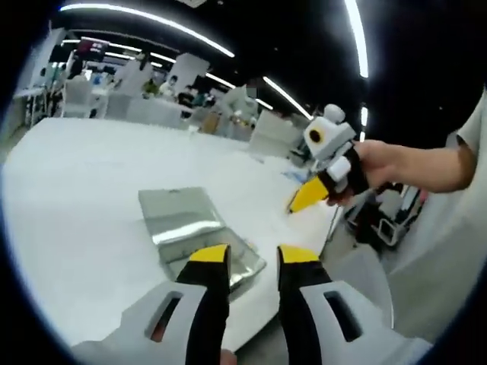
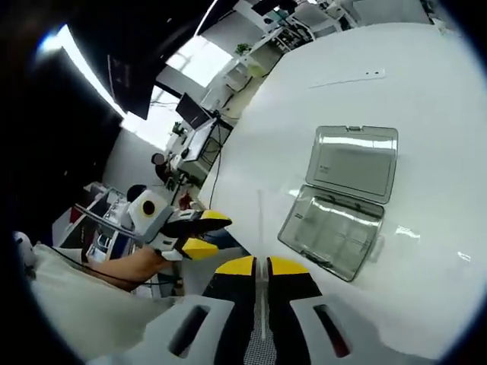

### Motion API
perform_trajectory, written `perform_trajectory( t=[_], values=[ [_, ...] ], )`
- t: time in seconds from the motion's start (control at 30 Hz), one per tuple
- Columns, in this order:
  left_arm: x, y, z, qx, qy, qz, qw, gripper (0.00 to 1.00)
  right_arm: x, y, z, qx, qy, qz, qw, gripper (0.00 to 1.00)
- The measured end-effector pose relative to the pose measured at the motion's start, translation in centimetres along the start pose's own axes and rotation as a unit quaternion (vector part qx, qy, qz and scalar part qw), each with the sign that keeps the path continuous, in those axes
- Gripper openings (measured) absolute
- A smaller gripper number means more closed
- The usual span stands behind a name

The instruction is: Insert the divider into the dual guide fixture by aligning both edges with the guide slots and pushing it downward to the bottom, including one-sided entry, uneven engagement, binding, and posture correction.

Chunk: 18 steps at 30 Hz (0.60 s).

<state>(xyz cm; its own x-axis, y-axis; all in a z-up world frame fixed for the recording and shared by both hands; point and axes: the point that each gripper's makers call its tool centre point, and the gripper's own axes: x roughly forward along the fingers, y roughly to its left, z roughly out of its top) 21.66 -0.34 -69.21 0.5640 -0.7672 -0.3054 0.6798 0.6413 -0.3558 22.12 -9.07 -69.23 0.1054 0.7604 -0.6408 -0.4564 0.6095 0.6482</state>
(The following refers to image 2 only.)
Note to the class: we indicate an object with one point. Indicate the ceiling light strip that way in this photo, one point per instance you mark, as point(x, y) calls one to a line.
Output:
point(83, 64)

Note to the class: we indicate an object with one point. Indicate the small potted plant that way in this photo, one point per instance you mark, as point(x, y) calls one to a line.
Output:
point(177, 128)

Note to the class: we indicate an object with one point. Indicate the white worn device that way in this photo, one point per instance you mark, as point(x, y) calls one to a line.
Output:
point(24, 247)

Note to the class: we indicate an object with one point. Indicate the black computer monitor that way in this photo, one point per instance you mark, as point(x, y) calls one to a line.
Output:
point(192, 112)

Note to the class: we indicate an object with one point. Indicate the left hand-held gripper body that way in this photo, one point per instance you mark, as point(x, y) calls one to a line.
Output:
point(152, 222)

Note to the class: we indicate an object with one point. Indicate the green potted plant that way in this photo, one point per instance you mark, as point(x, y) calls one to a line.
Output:
point(243, 48)

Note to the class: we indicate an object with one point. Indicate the metal storage rack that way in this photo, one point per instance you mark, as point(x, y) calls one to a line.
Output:
point(106, 216)

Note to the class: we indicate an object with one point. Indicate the clear plastic guide fixture box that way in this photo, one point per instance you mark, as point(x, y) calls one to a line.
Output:
point(350, 163)

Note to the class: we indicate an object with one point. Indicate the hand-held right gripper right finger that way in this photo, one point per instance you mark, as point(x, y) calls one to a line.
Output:
point(289, 292)

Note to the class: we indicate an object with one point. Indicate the white office desk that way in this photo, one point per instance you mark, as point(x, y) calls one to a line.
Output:
point(199, 142)

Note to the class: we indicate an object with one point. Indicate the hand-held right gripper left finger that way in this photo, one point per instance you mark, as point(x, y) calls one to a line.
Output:
point(228, 296)

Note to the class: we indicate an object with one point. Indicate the white office chair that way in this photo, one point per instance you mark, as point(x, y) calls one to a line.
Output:
point(316, 21)

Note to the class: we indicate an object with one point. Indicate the white shelf cabinet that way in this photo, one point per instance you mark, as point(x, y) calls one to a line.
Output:
point(236, 78)

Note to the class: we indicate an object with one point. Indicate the black hanging display panel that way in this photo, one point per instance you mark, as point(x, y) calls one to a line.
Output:
point(129, 87)

